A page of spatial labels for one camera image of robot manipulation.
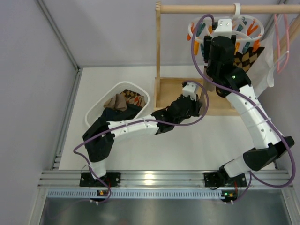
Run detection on aluminium mounting rail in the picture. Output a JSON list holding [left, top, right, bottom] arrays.
[[37, 170, 289, 200]]

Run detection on white plastic laundry basket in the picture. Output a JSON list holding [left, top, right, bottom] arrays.
[[85, 82, 150, 128]]

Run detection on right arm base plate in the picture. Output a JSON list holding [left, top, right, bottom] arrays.
[[203, 172, 248, 188]]

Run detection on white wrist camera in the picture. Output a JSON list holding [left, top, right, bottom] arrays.
[[182, 82, 198, 101], [211, 18, 233, 38]]

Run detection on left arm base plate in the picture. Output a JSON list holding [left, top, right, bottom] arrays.
[[79, 172, 121, 188]]

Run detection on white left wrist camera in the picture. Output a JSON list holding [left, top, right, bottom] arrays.
[[182, 82, 198, 101]]

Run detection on white clip sock hanger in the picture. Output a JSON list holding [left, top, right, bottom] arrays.
[[187, 3, 264, 55]]

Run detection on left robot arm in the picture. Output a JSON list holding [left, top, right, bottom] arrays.
[[82, 95, 202, 179]]

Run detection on argyle socks in basket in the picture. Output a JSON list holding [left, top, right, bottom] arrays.
[[120, 89, 146, 108]]

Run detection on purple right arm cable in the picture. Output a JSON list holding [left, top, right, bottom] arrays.
[[191, 15, 296, 203]]

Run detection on tan brown sock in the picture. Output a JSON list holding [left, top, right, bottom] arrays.
[[104, 94, 127, 112]]

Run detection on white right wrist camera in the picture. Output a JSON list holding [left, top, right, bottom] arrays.
[[211, 18, 233, 38]]

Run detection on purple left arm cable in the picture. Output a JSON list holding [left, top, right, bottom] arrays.
[[73, 81, 210, 204]]

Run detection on black sock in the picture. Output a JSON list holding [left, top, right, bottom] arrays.
[[100, 104, 143, 121]]

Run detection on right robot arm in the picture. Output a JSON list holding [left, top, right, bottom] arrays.
[[203, 36, 294, 178]]

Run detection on brown argyle sock left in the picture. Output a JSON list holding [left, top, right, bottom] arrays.
[[234, 47, 265, 72]]

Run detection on white cloth garment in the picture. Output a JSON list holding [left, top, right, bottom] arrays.
[[247, 34, 275, 97]]

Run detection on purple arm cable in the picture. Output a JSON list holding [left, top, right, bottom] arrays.
[[191, 15, 296, 203], [73, 81, 210, 204]]

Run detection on wooden clothes rack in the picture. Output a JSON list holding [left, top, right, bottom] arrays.
[[154, 1, 300, 116]]

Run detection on pink clothes hanger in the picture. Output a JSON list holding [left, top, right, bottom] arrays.
[[273, 13, 290, 74]]

